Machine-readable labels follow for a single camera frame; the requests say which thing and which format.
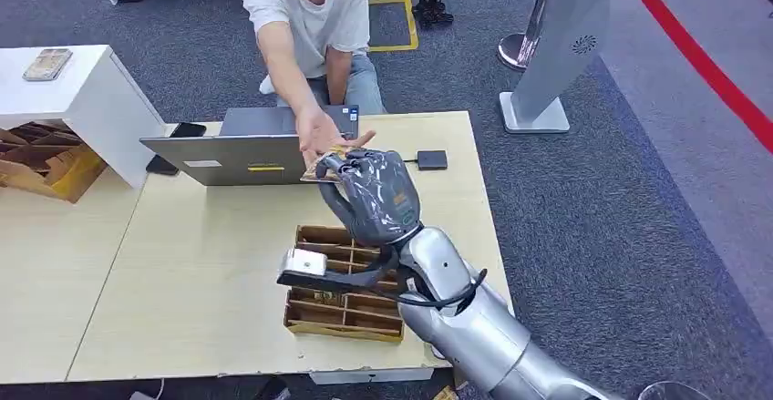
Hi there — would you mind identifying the person's right hand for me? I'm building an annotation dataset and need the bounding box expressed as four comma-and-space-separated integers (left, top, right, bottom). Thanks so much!
294, 106, 376, 167

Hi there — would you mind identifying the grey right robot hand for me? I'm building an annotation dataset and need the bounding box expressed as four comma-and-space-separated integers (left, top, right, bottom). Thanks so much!
314, 148, 423, 248

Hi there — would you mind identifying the printed card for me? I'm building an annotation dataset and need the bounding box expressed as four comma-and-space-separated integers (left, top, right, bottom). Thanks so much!
300, 149, 352, 185

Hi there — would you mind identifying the small black hub box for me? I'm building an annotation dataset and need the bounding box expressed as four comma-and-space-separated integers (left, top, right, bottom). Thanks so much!
403, 149, 450, 173

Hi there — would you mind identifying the grey laptop with yellow sticker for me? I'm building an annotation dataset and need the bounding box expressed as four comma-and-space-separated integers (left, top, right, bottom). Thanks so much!
139, 105, 361, 188

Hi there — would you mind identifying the person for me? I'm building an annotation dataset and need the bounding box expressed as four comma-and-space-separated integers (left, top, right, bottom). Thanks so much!
238, 0, 387, 169

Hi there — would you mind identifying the wooden card box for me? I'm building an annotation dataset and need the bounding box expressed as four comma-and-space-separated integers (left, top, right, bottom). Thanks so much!
283, 224, 407, 344

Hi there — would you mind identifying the black phone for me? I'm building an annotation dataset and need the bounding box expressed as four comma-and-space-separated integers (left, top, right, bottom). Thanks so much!
145, 121, 209, 177

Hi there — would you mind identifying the white side table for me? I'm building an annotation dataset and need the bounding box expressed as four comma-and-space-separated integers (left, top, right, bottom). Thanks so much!
0, 44, 168, 190

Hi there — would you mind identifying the grey kiosk stand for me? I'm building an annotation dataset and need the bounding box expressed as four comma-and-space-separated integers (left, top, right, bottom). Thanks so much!
499, 0, 613, 135

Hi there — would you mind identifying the brown cardboard box pile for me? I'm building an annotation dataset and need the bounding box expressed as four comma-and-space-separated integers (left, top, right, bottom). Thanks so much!
0, 120, 109, 205

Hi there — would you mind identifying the clear round dome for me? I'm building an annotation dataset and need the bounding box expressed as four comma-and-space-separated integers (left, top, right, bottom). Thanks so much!
637, 380, 715, 400

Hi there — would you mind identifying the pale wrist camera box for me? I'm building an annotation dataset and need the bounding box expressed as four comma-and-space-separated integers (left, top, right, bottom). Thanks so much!
276, 248, 400, 296

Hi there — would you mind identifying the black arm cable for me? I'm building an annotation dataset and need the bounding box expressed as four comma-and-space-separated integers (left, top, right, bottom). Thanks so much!
361, 244, 490, 310

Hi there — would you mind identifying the chrome stanchion post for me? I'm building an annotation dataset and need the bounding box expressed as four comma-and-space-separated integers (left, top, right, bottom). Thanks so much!
497, 0, 566, 74

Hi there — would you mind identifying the white cable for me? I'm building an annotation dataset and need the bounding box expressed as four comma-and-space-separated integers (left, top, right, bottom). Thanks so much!
128, 377, 166, 400

